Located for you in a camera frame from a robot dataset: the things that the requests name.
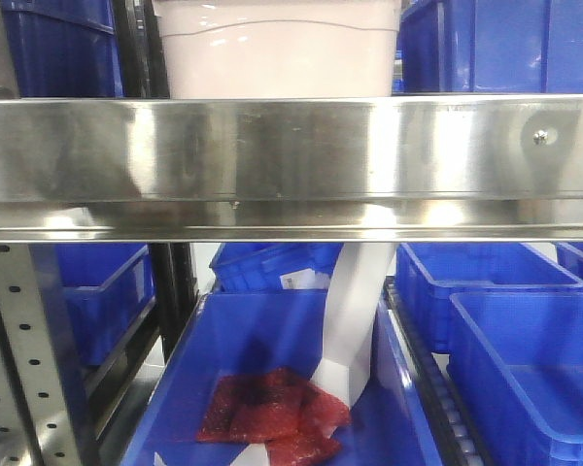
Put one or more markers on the blue bin lower left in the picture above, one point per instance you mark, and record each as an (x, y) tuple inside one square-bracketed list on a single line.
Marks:
[(106, 286)]

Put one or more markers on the blue bin rear right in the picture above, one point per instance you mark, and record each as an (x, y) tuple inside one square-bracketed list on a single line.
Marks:
[(427, 274)]

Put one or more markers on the shelf rail screw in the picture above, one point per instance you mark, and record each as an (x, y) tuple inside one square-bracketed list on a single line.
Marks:
[(540, 137)]

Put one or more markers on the blue bin front right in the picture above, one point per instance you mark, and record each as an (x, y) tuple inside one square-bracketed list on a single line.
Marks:
[(517, 362)]

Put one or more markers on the roller conveyor track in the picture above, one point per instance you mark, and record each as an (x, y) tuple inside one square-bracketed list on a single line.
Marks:
[(453, 431)]

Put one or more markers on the white paper strip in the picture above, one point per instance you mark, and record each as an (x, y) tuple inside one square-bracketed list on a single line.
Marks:
[(351, 304)]

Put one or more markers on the blue bin rear centre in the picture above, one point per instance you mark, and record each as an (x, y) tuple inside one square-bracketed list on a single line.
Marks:
[(274, 266)]

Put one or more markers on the blue crate upper left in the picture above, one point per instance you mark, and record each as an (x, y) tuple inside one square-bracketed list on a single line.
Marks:
[(63, 48)]

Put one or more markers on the stainless steel shelf rail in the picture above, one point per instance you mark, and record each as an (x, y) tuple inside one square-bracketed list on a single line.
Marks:
[(439, 167)]

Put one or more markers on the perforated steel shelf upright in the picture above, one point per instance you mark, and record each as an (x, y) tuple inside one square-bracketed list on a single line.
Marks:
[(40, 341)]

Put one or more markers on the black shelf post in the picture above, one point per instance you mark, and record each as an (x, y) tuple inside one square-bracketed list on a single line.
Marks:
[(176, 290)]

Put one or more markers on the blue bin with red bags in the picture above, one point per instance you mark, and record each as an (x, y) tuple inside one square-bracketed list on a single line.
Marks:
[(254, 333)]

